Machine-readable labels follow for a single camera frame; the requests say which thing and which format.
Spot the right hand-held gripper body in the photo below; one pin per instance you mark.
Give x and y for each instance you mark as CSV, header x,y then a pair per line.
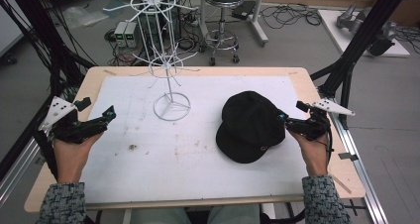
x,y
315,123

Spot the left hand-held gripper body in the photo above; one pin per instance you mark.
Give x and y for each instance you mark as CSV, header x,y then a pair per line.
x,y
58,112

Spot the black cap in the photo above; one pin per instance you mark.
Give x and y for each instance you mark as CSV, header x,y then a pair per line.
x,y
251,126

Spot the person's right hand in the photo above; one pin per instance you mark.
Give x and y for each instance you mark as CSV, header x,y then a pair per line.
x,y
313,154

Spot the person's left hand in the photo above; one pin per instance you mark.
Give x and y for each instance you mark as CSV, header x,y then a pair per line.
x,y
71,156

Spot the grey power supply unit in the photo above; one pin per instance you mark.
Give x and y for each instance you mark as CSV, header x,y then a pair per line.
x,y
120,34
131,35

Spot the white table mat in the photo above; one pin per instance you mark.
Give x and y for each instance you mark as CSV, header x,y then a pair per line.
x,y
185,158

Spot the white platform board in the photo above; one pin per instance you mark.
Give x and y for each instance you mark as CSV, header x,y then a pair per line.
x,y
346,39

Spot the clear plastic sheet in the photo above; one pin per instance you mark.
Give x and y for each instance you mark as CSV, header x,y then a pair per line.
x,y
85,16

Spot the white table leg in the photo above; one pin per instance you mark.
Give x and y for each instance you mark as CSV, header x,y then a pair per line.
x,y
259,17

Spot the grey robot part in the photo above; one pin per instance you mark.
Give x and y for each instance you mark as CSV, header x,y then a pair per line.
x,y
366,24

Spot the black flat box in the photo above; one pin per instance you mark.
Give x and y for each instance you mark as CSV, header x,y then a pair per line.
x,y
243,10

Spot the black round stool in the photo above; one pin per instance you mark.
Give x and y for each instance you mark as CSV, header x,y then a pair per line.
x,y
223,16

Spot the person's legs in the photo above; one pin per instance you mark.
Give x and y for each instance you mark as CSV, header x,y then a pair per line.
x,y
194,215

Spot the silver aluminium rail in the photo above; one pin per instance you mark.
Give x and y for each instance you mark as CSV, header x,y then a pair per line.
x,y
360,171
16,171

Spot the black frame post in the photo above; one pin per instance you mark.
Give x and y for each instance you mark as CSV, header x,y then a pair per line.
x,y
356,52
43,45

